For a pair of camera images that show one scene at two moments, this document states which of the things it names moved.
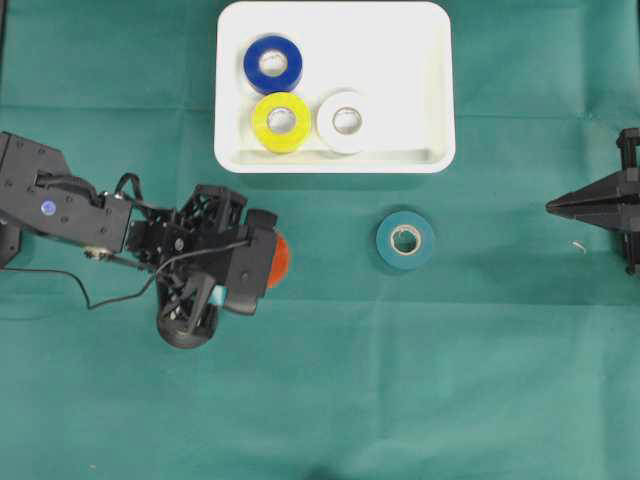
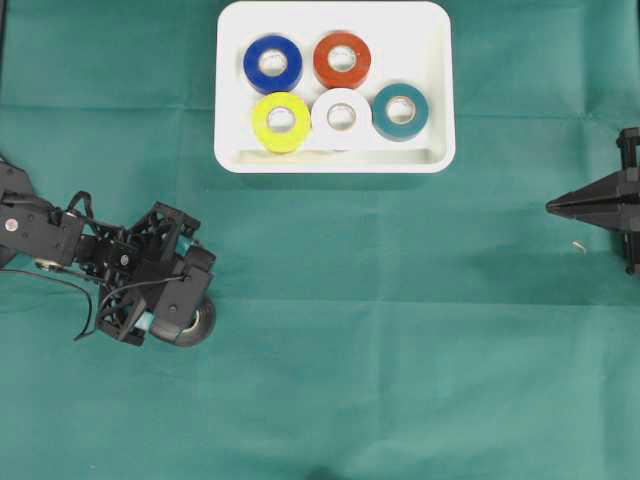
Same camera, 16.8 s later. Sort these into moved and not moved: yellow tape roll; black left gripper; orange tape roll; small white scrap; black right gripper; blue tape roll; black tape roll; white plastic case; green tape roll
Moved: orange tape roll; black left gripper; green tape roll
Not moved: black tape roll; yellow tape roll; white plastic case; small white scrap; blue tape roll; black right gripper
